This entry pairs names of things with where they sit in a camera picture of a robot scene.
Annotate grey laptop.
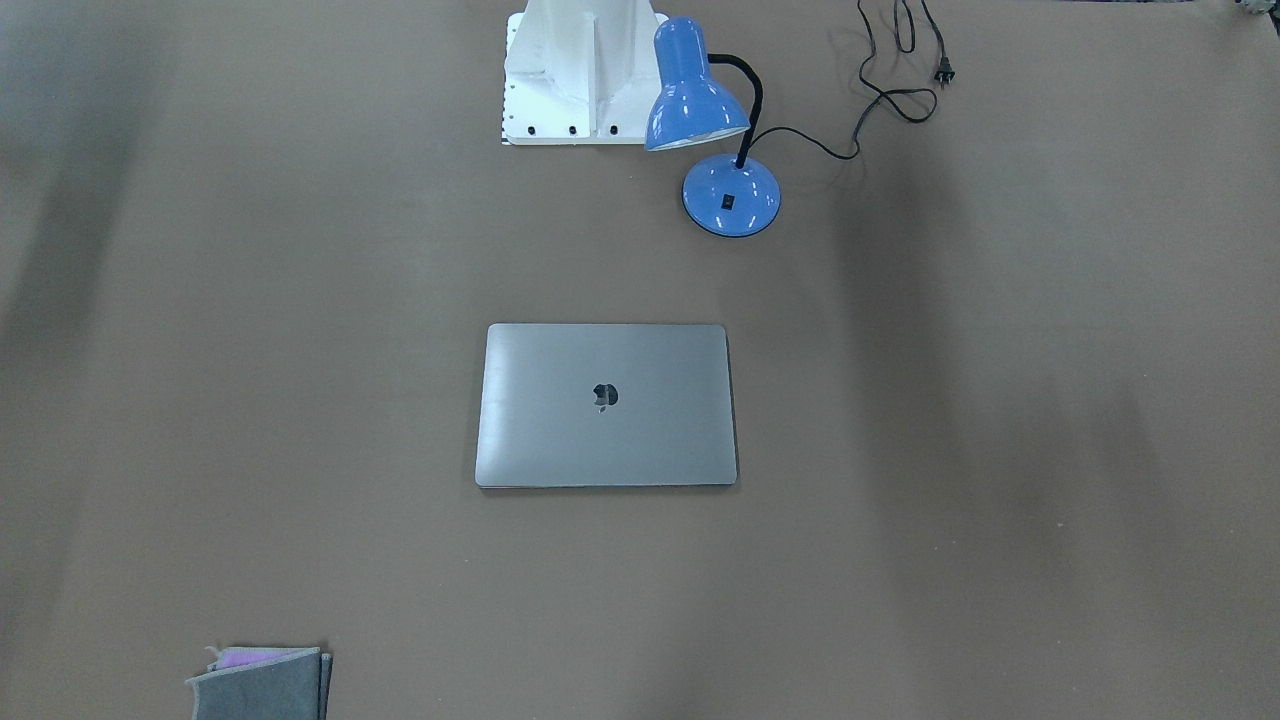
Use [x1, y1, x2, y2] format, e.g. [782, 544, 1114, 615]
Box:
[475, 323, 740, 489]

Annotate blue desk lamp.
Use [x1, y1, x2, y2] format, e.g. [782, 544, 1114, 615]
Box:
[644, 15, 782, 238]

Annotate folded grey cloth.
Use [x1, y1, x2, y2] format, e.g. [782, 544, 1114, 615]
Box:
[186, 646, 332, 719]

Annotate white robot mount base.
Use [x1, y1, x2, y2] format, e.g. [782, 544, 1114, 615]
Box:
[500, 1, 668, 146]

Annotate black lamp power cable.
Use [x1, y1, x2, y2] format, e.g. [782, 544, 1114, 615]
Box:
[746, 0, 957, 164]

